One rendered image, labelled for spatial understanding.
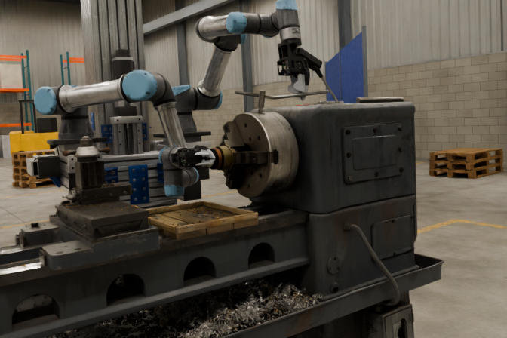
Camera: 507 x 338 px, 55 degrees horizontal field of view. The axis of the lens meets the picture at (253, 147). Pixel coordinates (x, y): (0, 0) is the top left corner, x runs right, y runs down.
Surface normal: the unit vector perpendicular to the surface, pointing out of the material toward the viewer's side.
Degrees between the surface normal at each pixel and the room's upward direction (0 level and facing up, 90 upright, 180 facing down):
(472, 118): 90
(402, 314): 88
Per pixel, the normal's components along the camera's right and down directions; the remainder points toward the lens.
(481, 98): -0.80, 0.07
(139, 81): -0.14, 0.06
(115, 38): 0.48, 0.03
